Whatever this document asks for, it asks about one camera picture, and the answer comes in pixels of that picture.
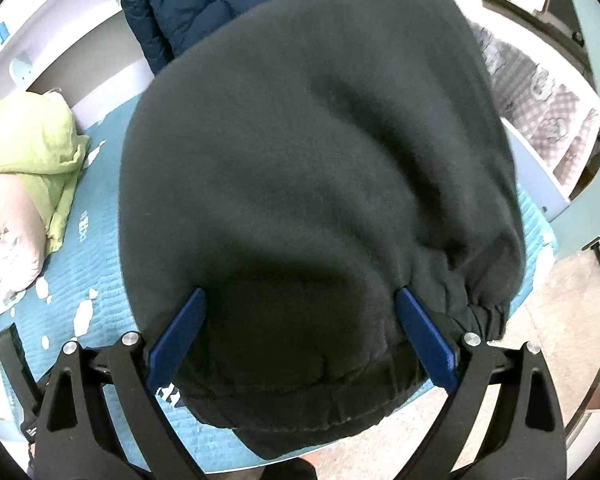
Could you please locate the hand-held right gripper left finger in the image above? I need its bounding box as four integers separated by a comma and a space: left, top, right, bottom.
32, 286, 208, 480

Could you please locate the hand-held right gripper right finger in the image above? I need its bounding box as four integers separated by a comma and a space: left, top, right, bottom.
395, 287, 567, 480

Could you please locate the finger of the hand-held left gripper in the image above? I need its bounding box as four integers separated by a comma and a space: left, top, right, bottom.
0, 321, 43, 413

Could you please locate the black hooded zip jacket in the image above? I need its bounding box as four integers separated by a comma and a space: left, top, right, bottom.
117, 0, 526, 461

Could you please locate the pink quilt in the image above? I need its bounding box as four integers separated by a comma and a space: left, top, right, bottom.
0, 172, 48, 301

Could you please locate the teal quilted bed sheet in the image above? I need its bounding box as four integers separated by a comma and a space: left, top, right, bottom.
0, 97, 561, 476

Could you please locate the green quilt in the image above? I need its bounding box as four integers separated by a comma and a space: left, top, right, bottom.
0, 92, 92, 253

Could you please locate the yellow and navy puffer jacket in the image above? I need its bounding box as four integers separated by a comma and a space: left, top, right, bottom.
114, 0, 341, 76

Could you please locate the mint green loft bed frame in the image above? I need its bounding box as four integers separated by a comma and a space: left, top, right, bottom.
500, 0, 600, 271

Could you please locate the lilac wall shelf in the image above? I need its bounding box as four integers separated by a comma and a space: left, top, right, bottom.
0, 0, 131, 131

